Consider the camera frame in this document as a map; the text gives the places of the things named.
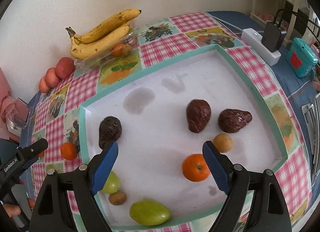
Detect green apple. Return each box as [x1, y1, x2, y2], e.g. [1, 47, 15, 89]
[101, 171, 121, 194]

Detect small brown kiwi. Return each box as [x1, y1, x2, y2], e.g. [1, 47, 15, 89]
[108, 191, 127, 205]

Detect small tan round fruit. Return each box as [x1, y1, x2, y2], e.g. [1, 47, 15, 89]
[212, 133, 233, 153]

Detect small orange tangerine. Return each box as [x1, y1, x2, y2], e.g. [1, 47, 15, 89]
[182, 154, 210, 182]

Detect green mango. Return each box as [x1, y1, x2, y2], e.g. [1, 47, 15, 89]
[129, 199, 171, 226]

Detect dark wrinkled avocado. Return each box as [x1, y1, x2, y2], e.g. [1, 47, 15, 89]
[218, 109, 252, 133]

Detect person's left hand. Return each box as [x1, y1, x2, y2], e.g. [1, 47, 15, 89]
[3, 198, 35, 217]

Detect glass vase pink filler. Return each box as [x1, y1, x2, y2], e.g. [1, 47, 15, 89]
[5, 98, 31, 131]

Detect pink checkered fruit tablecloth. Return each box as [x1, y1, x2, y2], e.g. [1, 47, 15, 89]
[31, 13, 312, 231]

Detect pink wrapped flower bouquet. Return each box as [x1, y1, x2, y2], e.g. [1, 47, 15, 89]
[1, 69, 16, 137]

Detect left red apple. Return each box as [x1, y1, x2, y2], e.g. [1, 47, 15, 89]
[39, 77, 51, 93]

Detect red apple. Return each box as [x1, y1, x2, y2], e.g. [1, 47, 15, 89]
[39, 77, 51, 93]
[55, 57, 75, 79]
[44, 67, 60, 88]

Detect middle red apple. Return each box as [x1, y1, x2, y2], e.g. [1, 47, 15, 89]
[44, 67, 60, 88]

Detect silver laptop stand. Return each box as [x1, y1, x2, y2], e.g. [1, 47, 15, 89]
[302, 93, 319, 175]

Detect white tray teal rim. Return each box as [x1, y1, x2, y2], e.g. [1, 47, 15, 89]
[79, 46, 288, 231]

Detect right red apple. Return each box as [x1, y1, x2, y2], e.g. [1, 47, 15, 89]
[55, 57, 75, 79]

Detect yellow banana bunch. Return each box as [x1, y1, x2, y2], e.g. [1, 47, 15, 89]
[66, 9, 142, 60]

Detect teal box red label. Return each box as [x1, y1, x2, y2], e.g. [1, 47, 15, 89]
[286, 37, 318, 78]

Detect clear plastic fruit container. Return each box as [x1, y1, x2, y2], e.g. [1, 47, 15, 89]
[68, 25, 137, 70]

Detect white power strip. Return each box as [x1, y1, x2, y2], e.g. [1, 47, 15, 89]
[241, 28, 281, 66]

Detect black power adapter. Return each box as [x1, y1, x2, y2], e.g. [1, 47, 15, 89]
[261, 22, 287, 53]

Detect blue plaid tablecloth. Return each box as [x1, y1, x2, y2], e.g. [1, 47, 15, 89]
[207, 10, 320, 152]

